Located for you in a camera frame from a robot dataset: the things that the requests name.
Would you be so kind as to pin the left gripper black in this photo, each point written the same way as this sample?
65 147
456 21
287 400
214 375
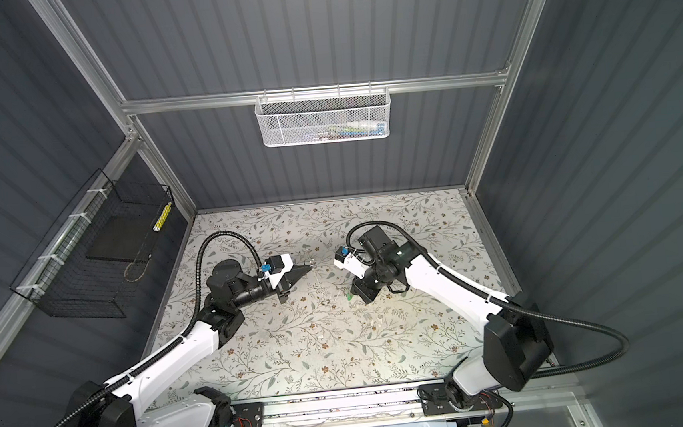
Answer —
294 273

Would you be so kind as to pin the white wire mesh basket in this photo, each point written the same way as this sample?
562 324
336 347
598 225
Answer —
339 116

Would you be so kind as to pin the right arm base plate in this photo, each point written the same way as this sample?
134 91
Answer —
443 398

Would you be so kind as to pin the black pad in basket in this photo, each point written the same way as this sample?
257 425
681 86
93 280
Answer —
124 239

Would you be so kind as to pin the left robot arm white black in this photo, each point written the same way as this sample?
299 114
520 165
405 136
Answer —
126 399

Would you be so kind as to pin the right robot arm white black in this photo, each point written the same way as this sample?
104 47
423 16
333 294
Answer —
514 346

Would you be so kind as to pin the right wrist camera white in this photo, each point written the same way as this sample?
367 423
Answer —
346 258

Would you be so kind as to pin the aluminium mounting rail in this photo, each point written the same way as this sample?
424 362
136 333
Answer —
357 407

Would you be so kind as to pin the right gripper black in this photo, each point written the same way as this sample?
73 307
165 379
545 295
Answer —
359 286

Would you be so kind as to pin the floral table mat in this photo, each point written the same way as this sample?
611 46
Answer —
318 340

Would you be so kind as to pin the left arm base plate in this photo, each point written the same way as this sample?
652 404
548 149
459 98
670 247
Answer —
242 415

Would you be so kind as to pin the black wire basket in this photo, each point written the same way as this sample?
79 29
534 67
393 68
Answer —
94 264

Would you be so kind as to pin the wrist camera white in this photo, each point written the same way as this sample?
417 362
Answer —
275 269
346 258

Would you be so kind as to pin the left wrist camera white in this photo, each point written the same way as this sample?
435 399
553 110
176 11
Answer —
275 269

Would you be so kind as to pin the yellow marker in basket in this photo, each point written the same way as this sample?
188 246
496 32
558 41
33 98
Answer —
162 217

